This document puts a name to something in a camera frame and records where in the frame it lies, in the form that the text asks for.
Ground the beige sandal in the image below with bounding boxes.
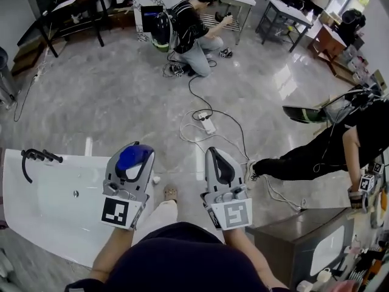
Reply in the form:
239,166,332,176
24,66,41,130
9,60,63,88
163,184,179,204

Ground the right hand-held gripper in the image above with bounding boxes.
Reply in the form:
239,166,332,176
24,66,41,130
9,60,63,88
199,147,254,232

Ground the grey round bin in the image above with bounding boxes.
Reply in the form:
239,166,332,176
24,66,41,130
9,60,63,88
0,45,19,103

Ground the black frame table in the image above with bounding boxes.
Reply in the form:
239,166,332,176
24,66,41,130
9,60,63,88
36,0,106,58

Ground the brown wooden table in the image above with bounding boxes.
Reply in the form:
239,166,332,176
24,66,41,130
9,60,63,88
306,23,348,73

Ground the person's right forearm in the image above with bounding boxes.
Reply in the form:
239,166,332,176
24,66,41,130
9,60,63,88
224,226,290,289

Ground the grey metal table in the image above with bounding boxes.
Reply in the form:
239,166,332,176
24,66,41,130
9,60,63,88
255,0,314,53

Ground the blue object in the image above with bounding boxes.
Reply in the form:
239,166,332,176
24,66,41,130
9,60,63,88
115,144,154,183

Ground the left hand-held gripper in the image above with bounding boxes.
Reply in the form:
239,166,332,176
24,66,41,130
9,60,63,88
100,144,156,232

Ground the dark vanity cabinet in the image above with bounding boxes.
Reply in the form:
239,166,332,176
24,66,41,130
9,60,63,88
245,206,357,289

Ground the black cable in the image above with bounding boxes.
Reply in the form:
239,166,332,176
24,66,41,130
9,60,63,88
188,74,250,161

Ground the white bathtub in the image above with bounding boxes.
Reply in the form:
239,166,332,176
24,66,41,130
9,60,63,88
2,148,156,268

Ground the white power strip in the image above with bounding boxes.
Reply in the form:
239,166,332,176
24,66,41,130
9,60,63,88
197,111,218,134

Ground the person's left forearm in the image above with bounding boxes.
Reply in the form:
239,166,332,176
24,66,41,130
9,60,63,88
91,227,137,283

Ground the white cable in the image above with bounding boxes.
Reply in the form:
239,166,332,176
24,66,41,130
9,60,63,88
179,109,305,212

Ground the person's dark shirt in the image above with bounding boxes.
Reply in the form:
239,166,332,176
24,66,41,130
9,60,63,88
64,221,291,292

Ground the white sink basin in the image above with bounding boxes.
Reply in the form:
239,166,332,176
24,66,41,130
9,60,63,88
309,224,346,277

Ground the black bathtub faucet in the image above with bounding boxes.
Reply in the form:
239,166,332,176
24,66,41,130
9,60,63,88
21,148,64,184

